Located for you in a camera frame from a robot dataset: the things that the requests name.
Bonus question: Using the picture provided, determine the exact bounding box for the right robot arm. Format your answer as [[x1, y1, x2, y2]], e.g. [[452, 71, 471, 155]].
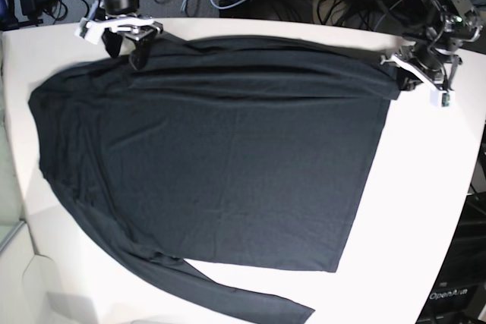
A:
[[75, 0, 163, 70]]

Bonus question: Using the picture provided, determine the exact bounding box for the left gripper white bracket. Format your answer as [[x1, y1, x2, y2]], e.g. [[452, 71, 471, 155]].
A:
[[380, 37, 462, 108]]

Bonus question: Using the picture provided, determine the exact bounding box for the dark navy long-sleeve shirt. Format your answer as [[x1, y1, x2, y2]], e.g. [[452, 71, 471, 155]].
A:
[[29, 37, 400, 323]]

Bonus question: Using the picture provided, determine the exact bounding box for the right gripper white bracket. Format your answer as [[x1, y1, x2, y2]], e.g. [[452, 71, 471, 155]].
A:
[[74, 0, 163, 71]]

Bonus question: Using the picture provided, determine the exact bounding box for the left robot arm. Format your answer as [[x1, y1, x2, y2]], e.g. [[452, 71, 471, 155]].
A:
[[375, 0, 484, 107]]

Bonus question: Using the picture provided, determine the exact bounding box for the black OpenArm case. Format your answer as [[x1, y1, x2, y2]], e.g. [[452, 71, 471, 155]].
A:
[[417, 193, 485, 323]]

